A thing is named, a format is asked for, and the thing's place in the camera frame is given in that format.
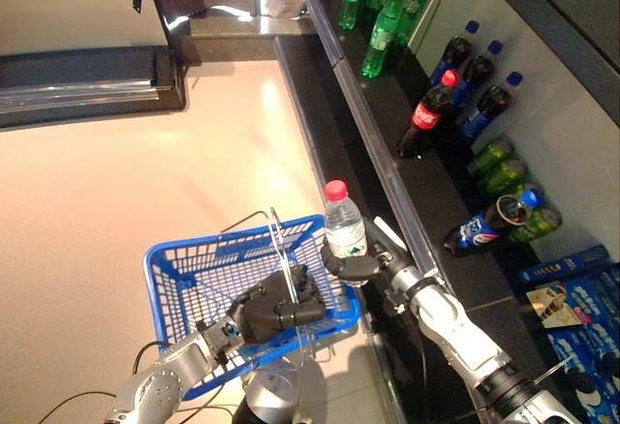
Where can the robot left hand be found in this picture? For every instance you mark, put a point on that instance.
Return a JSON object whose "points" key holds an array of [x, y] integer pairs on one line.
{"points": [[281, 308]]}

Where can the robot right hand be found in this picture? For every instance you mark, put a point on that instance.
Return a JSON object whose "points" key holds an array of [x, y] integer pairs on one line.
{"points": [[353, 266]]}

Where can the water bottle red label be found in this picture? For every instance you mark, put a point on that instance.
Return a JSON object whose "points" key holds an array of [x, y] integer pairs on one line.
{"points": [[344, 230]]}

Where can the blue plastic shopping basket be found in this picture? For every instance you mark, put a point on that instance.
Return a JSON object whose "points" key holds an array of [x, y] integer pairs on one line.
{"points": [[194, 274]]}

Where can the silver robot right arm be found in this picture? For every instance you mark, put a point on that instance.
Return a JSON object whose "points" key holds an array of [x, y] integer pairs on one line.
{"points": [[460, 327]]}

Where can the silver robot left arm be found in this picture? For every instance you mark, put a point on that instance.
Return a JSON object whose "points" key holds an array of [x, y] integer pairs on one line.
{"points": [[164, 375]]}

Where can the silver robot torso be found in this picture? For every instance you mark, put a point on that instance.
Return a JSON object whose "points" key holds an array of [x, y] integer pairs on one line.
{"points": [[271, 395]]}

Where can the black low shelf board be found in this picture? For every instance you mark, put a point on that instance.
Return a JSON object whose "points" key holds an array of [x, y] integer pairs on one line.
{"points": [[315, 119]]}

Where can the Coca-Cola bottle red cap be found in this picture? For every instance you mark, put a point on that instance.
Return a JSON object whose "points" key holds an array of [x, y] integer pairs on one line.
{"points": [[428, 114]]}

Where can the Oreo box cream picture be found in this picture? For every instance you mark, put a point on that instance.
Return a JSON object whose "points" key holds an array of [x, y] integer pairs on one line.
{"points": [[557, 303]]}

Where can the dark side shelf unit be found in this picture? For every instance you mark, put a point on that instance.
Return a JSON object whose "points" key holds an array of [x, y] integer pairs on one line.
{"points": [[87, 85]]}

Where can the dark metal shelf board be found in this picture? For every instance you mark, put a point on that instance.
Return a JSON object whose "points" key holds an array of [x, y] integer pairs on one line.
{"points": [[571, 17]]}

